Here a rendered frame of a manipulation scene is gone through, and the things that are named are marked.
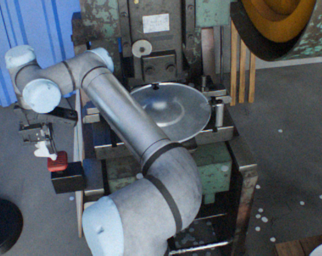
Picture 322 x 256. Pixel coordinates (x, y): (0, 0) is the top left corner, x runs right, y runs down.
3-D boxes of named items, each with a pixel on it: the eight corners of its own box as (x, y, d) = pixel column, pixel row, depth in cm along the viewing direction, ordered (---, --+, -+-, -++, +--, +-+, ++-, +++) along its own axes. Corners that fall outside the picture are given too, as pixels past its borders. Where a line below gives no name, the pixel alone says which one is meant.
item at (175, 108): (222, 135, 117) (222, 133, 117) (120, 153, 115) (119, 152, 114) (197, 78, 139) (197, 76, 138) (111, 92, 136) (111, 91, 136)
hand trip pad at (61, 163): (72, 183, 120) (66, 166, 115) (52, 186, 119) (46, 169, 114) (71, 166, 125) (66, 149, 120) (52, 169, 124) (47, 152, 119)
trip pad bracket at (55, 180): (93, 213, 131) (82, 172, 118) (63, 217, 130) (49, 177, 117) (91, 199, 136) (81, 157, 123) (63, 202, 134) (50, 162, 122)
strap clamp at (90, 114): (133, 116, 138) (130, 91, 131) (83, 124, 136) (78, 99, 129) (131, 105, 143) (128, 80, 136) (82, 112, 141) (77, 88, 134)
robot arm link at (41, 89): (72, 72, 87) (54, 53, 94) (25, 92, 83) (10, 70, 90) (78, 102, 92) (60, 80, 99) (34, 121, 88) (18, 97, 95)
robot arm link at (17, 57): (8, 64, 88) (-1, 50, 94) (19, 102, 96) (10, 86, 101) (39, 52, 92) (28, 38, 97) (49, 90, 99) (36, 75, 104)
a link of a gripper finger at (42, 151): (38, 161, 117) (30, 138, 111) (58, 158, 117) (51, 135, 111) (38, 169, 114) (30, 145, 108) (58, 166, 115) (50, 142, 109)
